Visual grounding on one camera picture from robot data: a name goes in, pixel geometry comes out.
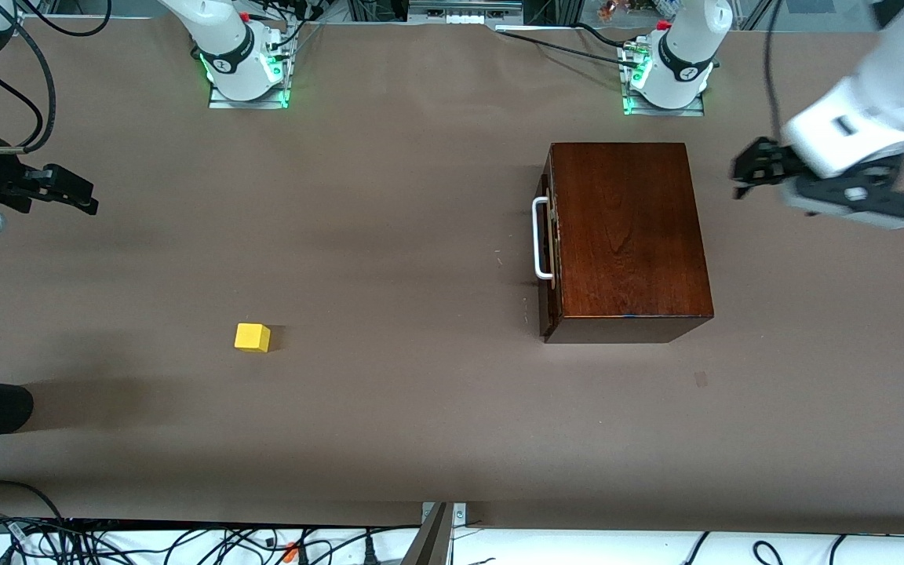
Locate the dark wooden cabinet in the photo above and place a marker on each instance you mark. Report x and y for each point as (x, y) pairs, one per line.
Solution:
(628, 227)

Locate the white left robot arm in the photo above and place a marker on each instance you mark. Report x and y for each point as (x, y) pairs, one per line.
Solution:
(683, 47)

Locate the grey power strip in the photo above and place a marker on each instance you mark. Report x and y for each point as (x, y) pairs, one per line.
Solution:
(464, 12)

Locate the yellow block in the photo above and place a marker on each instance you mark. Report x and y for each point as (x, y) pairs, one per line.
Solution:
(251, 337)

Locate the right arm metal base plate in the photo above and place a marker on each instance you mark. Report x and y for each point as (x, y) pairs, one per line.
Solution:
(220, 102)

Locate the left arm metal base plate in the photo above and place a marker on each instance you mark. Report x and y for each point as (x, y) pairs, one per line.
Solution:
(691, 110)

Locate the metal table edge bracket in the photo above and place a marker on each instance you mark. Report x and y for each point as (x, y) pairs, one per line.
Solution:
(440, 534)

